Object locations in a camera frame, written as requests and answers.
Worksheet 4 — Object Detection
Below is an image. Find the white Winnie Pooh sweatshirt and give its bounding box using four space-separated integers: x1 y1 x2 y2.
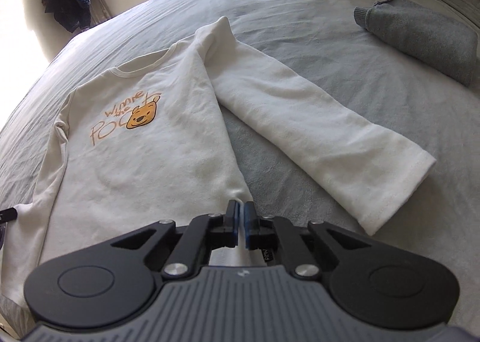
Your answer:
1 18 435 305

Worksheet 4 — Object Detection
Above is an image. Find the folded grey sweater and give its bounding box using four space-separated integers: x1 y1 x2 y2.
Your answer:
353 0 479 86

